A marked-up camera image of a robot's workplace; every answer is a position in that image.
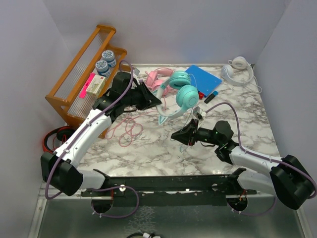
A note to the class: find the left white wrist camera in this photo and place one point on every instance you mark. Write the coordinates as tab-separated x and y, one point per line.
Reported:
136	73

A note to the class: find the blue-lidded jar front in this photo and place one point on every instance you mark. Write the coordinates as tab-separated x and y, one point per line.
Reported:
102	68

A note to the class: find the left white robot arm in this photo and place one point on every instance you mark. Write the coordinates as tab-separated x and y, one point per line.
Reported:
59	168

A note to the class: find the red black marker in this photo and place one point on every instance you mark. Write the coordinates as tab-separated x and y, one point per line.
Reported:
201	95

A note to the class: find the teal cat-ear headphones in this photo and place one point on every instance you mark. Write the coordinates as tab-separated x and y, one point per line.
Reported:
187	96

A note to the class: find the blue notebook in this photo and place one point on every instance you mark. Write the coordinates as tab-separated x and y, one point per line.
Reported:
205	82

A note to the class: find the white headphones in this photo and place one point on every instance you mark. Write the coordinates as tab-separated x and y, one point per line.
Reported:
239	64

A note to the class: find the blue black marker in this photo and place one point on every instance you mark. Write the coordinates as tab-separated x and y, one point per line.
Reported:
210	97

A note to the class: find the blue-lidded jar rear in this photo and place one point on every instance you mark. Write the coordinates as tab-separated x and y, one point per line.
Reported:
109	57

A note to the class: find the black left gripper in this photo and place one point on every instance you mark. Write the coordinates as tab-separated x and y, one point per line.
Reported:
148	98

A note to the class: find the red black headphones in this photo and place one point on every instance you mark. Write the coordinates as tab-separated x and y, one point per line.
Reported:
62	134

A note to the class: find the blue-lidded jar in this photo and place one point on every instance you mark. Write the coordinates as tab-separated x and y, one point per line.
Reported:
109	57
102	68

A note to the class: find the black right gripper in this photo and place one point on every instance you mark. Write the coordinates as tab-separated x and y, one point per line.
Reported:
186	135

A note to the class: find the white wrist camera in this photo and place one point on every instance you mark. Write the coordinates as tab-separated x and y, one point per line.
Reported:
136	73
199	113

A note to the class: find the black front mounting rail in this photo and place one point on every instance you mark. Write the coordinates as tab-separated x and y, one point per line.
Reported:
169	190

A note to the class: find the wooden tiered shelf rack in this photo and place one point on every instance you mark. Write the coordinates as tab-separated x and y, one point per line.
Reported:
65	95

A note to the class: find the small cardboard box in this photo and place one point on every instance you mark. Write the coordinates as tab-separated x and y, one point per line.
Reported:
96	85

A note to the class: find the pink cat-ear headphones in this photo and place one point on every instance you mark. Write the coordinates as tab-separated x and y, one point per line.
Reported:
132	128

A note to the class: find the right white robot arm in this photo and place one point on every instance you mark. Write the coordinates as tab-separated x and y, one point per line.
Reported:
285	177

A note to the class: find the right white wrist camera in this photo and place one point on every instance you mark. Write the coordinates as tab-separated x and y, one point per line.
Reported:
199	113

